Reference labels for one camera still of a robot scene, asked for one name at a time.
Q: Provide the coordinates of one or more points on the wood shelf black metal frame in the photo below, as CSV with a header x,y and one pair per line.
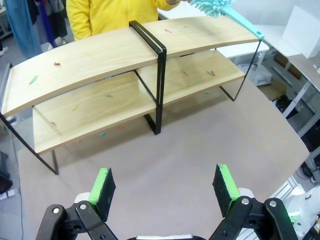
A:
x,y
100,62

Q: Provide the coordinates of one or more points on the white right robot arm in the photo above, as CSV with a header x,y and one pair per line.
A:
x,y
308,200

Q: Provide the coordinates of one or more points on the orange paper scrap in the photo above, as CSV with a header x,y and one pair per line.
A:
x,y
213,73

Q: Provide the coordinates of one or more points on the background person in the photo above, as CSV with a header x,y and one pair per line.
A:
x,y
56,20

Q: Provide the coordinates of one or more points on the teal paper scrap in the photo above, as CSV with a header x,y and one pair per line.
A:
x,y
103,134
108,77

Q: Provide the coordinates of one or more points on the aluminium frame workbench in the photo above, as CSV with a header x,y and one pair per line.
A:
x,y
303,75

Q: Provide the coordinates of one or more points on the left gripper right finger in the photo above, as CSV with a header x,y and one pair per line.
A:
x,y
225,192

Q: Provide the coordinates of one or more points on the person left forearm yellow sleeve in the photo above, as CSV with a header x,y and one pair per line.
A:
x,y
162,3

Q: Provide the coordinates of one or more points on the teal microfibre duster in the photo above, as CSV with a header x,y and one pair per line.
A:
x,y
240,17

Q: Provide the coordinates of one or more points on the person in yellow jacket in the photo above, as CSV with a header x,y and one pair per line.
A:
x,y
112,15

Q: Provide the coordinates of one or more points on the white desk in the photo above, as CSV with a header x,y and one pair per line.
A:
x,y
272,35

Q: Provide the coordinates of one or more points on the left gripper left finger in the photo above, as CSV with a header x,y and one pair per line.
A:
x,y
102,197

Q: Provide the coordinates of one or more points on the person left hand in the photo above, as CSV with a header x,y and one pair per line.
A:
x,y
173,1

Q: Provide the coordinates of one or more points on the cardboard box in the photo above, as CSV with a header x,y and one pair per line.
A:
x,y
275,90

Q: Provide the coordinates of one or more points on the white foam board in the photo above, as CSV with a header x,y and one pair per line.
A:
x,y
302,30

